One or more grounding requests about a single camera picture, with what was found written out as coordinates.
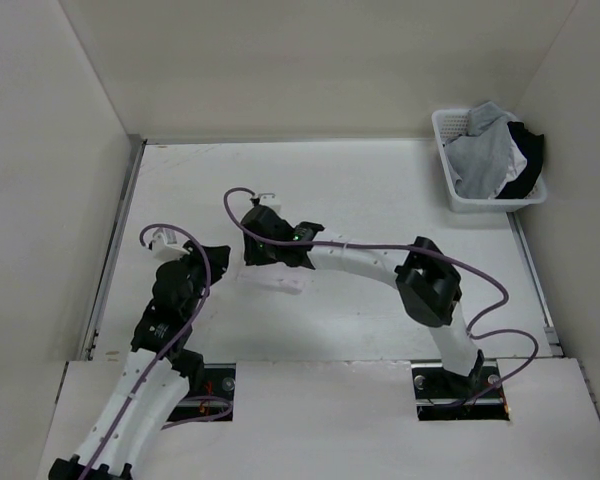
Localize pale pink tank top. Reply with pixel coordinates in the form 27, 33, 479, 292
236, 264, 309, 295

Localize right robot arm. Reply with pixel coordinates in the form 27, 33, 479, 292
240, 205, 484, 399

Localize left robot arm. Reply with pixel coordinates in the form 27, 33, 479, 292
48, 241, 231, 479

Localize grey tank top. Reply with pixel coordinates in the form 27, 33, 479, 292
444, 102, 514, 200

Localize white tank top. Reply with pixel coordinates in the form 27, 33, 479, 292
503, 146, 527, 185

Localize black tank top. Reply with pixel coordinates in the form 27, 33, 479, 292
495, 122, 545, 200

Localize white plastic laundry basket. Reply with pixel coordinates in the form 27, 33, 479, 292
431, 107, 549, 213

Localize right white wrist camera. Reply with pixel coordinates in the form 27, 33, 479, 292
251, 192, 282, 214

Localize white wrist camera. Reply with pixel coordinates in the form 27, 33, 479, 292
251, 192, 282, 214
148, 228, 187, 262

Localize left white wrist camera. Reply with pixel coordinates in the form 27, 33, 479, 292
148, 228, 187, 262

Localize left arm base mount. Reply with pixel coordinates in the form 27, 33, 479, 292
168, 364, 236, 422

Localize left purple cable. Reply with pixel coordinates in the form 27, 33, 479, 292
77, 223, 234, 479

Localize left metal table rail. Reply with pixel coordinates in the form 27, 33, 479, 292
76, 134, 146, 361

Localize metal table rail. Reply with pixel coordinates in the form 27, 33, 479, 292
76, 134, 146, 361
507, 212, 564, 358

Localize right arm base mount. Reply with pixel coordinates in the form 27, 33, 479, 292
411, 361, 509, 421

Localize right metal table rail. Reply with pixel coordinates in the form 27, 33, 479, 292
507, 212, 564, 358

